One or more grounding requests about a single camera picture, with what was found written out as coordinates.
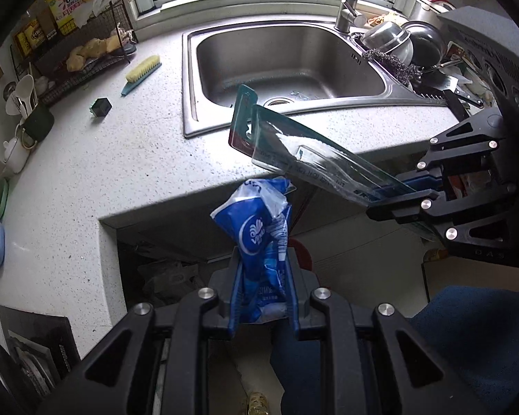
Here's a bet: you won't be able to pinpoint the blue white plastic wrapper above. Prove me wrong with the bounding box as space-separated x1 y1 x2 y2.
210 177 293 326

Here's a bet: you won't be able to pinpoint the clear green blister package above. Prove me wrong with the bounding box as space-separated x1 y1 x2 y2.
229 85 415 207

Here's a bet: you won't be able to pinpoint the red trash bin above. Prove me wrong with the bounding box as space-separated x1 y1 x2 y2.
289 237 313 272

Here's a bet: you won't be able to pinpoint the dark steel wool scrubber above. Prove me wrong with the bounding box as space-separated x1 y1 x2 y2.
362 49 422 86

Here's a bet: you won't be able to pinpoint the black wok pan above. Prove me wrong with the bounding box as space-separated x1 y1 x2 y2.
402 21 445 68

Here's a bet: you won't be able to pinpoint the steel bowl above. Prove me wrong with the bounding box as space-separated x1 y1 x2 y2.
361 21 413 66

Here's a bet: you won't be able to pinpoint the person's blue jeans legs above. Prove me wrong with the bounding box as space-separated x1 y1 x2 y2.
271 286 519 414

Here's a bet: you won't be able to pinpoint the stainless steel sink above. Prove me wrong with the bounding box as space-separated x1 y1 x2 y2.
182 17 445 139

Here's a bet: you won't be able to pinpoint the curved steel faucet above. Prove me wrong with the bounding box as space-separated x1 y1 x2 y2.
335 0 366 35

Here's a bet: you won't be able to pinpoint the small black cube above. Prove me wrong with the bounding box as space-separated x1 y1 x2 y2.
90 98 112 118

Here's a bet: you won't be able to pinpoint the yellow bristle scrub brush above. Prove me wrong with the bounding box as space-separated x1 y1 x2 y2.
121 54 162 96

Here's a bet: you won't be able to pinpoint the green coaster tray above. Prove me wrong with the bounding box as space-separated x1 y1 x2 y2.
0 179 9 220

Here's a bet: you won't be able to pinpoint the dark utensil holder mug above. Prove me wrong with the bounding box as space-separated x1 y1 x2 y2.
21 103 55 142

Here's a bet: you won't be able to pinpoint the white ceramic sugar pot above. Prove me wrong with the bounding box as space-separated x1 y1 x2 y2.
3 136 35 174

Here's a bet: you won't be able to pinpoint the ginger roots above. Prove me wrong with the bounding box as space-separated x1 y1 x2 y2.
66 36 121 72

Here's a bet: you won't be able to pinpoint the white rice spoon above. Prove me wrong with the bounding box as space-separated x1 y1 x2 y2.
5 74 38 119

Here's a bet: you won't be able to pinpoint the black wire rack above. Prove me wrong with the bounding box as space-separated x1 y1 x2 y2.
10 0 137 107

